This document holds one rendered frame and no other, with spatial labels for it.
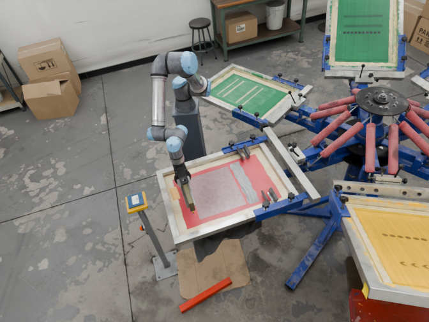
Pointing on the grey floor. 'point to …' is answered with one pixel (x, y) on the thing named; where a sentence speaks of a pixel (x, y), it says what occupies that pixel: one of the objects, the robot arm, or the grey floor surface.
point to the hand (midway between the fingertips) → (184, 185)
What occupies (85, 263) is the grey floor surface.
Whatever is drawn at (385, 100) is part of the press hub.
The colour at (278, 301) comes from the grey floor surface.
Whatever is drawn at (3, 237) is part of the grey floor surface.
